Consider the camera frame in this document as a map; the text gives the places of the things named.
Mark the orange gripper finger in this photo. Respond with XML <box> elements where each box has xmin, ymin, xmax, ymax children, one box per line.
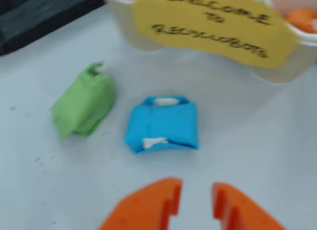
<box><xmin>211</xmin><ymin>182</ymin><xmax>287</xmax><ymax>230</ymax></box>
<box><xmin>98</xmin><ymin>177</ymin><xmax>184</xmax><ymax>230</ymax></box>

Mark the blue paper packet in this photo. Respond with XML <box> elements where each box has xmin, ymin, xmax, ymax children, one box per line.
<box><xmin>123</xmin><ymin>95</ymin><xmax>200</xmax><ymax>155</ymax></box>

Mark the green paper packet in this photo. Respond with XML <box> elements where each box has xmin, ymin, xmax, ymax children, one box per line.
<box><xmin>51</xmin><ymin>61</ymin><xmax>116</xmax><ymax>141</ymax></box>

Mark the orange paper packet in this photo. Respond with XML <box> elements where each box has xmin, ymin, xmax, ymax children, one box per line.
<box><xmin>284</xmin><ymin>7</ymin><xmax>317</xmax><ymax>34</ymax></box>

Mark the paper cup with orange tag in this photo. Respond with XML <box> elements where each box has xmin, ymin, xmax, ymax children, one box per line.
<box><xmin>255</xmin><ymin>0</ymin><xmax>317</xmax><ymax>84</ymax></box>

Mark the yellow welcome sign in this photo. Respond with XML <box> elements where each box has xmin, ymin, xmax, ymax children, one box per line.
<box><xmin>131</xmin><ymin>0</ymin><xmax>298</xmax><ymax>69</ymax></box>

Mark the paper cup with green tag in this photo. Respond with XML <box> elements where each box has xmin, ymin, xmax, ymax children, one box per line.
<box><xmin>102</xmin><ymin>0</ymin><xmax>174</xmax><ymax>52</ymax></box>

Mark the short dark foam border strip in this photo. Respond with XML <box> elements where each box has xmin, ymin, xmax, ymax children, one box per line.
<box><xmin>0</xmin><ymin>0</ymin><xmax>106</xmax><ymax>56</ymax></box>

